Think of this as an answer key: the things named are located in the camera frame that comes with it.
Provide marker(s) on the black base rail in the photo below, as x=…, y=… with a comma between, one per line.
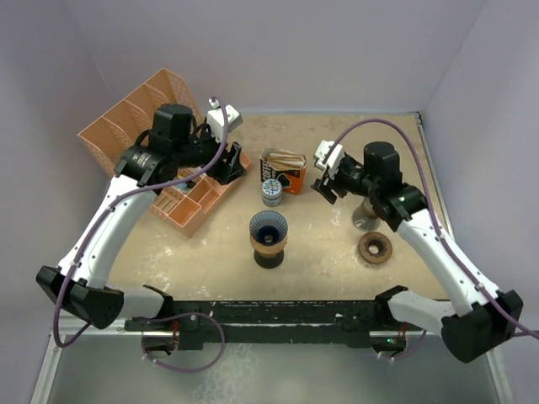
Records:
x=352, y=323

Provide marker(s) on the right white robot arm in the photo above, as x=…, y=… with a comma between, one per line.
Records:
x=477, y=316

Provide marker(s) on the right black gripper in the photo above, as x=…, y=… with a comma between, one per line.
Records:
x=333, y=183

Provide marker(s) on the pink plastic desk organizer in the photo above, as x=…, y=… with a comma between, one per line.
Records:
x=143, y=137

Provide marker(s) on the small blue white jar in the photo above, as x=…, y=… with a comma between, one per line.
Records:
x=271, y=191

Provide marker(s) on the orange coffee filter box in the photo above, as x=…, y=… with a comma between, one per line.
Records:
x=289, y=168

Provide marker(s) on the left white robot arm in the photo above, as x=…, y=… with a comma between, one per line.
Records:
x=78, y=283

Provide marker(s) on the blue glass dripper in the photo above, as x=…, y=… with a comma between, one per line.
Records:
x=268, y=227

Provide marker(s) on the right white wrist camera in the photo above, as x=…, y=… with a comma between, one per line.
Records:
x=328, y=157

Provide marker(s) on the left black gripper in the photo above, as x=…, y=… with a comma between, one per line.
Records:
x=228, y=166

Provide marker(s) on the clear glass carafe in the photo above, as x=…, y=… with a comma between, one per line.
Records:
x=364, y=218

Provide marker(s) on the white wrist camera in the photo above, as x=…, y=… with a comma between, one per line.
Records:
x=223, y=123
x=328, y=157

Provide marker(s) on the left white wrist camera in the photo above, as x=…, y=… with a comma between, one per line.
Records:
x=223, y=123

